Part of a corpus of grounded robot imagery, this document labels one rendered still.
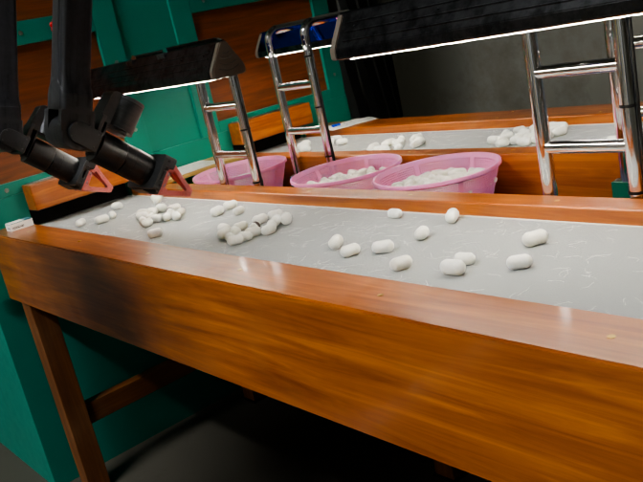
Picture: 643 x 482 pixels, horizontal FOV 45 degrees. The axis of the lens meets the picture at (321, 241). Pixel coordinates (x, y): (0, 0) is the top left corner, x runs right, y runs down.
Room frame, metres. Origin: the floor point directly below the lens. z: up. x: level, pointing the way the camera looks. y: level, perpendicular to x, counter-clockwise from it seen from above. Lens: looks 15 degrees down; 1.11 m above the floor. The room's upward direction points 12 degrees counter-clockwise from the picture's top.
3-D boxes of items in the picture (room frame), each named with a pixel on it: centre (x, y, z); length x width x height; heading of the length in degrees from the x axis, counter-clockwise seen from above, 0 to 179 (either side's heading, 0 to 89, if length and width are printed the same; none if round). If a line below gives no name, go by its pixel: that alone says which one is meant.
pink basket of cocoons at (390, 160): (1.80, -0.09, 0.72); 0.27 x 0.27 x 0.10
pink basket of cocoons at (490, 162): (1.58, -0.26, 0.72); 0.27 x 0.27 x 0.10
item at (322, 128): (2.13, -0.09, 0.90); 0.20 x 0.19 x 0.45; 38
